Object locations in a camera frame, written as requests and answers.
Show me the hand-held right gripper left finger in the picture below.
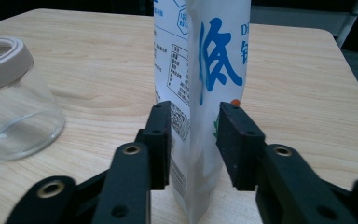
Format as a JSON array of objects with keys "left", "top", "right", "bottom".
[{"left": 90, "top": 100, "right": 172, "bottom": 224}]

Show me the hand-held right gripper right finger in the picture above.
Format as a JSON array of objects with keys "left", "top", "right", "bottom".
[{"left": 215, "top": 101, "right": 358, "bottom": 224}]

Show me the clear glass jar with lid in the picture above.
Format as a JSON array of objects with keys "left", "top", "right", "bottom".
[{"left": 0, "top": 0, "right": 67, "bottom": 162}]

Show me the white and blue bag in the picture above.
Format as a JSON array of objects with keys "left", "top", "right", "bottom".
[{"left": 152, "top": 0, "right": 253, "bottom": 224}]

